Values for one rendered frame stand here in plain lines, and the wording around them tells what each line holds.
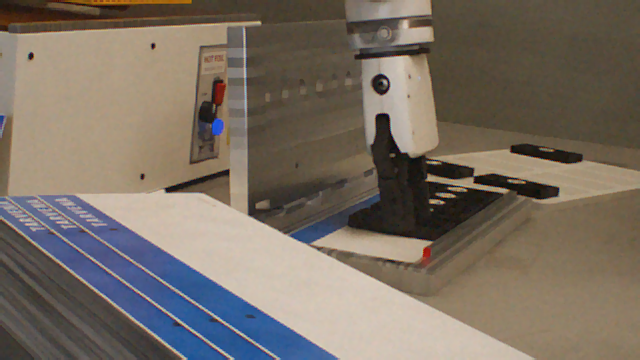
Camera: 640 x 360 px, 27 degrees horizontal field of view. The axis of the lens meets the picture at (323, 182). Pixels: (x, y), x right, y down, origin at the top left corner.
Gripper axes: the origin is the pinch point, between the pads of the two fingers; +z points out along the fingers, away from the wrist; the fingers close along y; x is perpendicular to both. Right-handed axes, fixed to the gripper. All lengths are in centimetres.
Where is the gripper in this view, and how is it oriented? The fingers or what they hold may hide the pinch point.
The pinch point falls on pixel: (405, 206)
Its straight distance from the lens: 132.0
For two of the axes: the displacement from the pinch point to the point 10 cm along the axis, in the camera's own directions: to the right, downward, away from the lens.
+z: 0.9, 9.9, 1.0
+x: -9.4, 0.5, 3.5
